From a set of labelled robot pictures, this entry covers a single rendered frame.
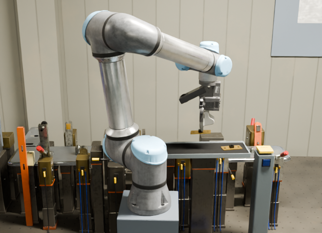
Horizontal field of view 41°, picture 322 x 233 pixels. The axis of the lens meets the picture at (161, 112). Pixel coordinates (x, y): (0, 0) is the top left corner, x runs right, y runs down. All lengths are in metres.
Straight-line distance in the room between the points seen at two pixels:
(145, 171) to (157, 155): 0.07
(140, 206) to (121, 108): 0.33
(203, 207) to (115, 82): 0.75
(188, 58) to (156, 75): 2.40
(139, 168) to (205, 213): 0.59
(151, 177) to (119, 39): 0.45
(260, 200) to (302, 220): 0.42
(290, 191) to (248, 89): 1.54
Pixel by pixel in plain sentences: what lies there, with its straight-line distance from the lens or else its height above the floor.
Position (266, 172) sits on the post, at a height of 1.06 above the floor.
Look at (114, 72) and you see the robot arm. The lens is 1.39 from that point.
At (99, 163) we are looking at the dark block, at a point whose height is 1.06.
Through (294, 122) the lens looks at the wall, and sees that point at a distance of 4.07.
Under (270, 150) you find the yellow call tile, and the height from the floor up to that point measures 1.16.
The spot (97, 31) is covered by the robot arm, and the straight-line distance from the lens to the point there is 1.34.
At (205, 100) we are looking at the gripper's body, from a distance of 1.72.
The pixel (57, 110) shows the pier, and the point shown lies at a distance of 3.80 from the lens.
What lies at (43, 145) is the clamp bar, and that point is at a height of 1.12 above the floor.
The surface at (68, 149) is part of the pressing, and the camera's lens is 2.25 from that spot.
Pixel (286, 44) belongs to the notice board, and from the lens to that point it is 3.85.
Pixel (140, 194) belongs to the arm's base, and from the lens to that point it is 1.44.
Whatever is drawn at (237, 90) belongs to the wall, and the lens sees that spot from 3.88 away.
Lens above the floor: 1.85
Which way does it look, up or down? 18 degrees down
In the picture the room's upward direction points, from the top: straight up
